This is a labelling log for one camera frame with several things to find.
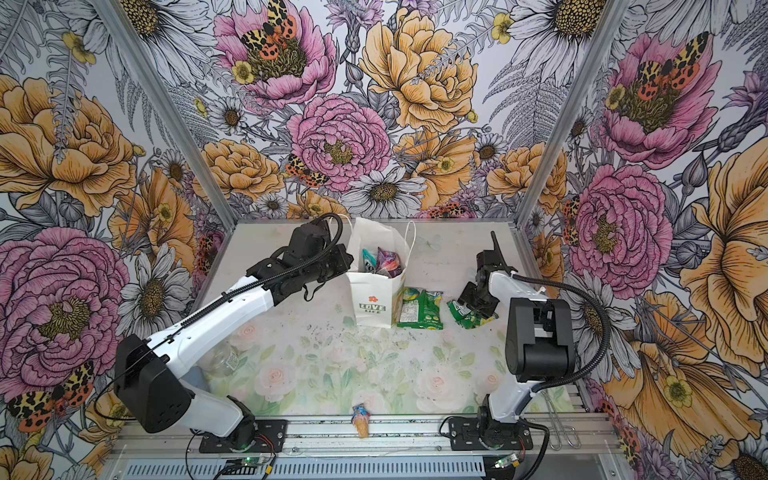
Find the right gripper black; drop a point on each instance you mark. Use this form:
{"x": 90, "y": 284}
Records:
{"x": 465, "y": 297}

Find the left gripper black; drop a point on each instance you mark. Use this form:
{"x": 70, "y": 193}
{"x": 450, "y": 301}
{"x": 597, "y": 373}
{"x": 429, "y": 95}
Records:
{"x": 343, "y": 259}

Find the green candy packet small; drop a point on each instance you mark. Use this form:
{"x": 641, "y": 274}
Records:
{"x": 468, "y": 318}

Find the green candy packet large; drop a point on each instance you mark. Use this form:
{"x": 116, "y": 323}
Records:
{"x": 420, "y": 309}

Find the teal snack packet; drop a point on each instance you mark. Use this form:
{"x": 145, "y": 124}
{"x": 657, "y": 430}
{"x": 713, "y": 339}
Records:
{"x": 369, "y": 261}

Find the white paper bag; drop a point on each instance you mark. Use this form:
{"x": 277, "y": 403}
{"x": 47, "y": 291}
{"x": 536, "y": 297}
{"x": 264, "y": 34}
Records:
{"x": 377, "y": 298}

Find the purple berries candy packet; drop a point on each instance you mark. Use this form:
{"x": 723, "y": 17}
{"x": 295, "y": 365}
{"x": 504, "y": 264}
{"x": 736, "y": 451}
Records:
{"x": 388, "y": 263}

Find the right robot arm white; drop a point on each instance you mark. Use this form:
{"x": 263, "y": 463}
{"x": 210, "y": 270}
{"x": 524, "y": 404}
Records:
{"x": 539, "y": 349}

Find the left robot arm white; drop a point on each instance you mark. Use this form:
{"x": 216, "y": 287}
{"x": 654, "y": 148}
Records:
{"x": 149, "y": 371}

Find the ice cream cone toy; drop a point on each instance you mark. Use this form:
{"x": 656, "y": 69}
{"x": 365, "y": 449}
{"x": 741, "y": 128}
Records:
{"x": 360, "y": 419}

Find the green circuit board right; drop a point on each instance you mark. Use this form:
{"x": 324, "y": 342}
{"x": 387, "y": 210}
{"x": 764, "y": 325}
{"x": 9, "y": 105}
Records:
{"x": 509, "y": 461}

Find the green circuit board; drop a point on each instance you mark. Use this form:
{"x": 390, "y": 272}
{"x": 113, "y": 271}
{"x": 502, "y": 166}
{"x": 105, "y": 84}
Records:
{"x": 509, "y": 461}
{"x": 247, "y": 463}

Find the green circuit board left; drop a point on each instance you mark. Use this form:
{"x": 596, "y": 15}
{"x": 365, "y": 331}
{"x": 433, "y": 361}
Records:
{"x": 247, "y": 463}

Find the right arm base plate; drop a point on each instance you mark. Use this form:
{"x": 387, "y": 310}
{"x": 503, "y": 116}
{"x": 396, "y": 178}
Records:
{"x": 474, "y": 434}

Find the metal wire hooks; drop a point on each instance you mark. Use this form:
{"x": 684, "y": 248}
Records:
{"x": 560, "y": 432}

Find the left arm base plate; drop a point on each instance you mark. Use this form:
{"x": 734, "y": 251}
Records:
{"x": 255, "y": 436}

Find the aluminium corner post left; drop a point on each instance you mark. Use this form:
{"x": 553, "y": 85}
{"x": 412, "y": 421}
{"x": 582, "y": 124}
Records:
{"x": 128, "y": 42}

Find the aluminium corner post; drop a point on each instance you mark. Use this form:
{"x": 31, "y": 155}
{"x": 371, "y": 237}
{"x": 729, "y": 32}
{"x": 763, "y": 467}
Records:
{"x": 128, "y": 42}
{"x": 606, "y": 31}

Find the aluminium corner post right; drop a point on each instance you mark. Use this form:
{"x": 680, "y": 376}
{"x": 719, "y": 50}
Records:
{"x": 606, "y": 31}

